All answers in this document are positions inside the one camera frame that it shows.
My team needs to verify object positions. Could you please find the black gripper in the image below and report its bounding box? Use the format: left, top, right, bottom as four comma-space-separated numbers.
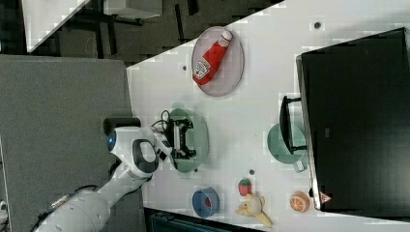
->
165, 118, 196, 160

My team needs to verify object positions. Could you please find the green plastic strainer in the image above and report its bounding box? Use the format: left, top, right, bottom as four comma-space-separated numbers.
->
168, 104, 209, 173

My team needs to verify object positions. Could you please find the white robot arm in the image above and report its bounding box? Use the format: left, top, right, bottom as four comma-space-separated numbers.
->
30, 118, 195, 232

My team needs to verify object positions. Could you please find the small strawberry in cup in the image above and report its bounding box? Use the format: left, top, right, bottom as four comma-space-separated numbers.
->
205, 197, 212, 207

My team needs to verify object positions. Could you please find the red plush ketchup bottle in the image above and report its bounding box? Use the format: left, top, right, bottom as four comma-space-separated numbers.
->
192, 30, 232, 85

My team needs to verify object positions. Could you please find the blue plastic cup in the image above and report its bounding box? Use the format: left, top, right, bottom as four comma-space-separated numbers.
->
191, 188, 220, 218

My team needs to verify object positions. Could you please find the grey round plate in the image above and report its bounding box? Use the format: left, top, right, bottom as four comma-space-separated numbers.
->
191, 26, 245, 97

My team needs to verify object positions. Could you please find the plush strawberry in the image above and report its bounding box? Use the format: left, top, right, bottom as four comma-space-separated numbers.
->
238, 178, 251, 196

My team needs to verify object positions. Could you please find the green metal mug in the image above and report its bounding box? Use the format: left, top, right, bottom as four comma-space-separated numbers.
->
267, 124, 308, 173

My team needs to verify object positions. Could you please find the plush peeled banana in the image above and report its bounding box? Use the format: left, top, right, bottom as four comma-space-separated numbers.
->
235, 193, 272, 228

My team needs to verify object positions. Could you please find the plush orange half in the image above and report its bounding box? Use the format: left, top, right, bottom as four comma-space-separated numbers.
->
289, 191, 309, 213

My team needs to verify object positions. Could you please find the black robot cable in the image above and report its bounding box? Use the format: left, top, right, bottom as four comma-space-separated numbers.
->
150, 109, 172, 133

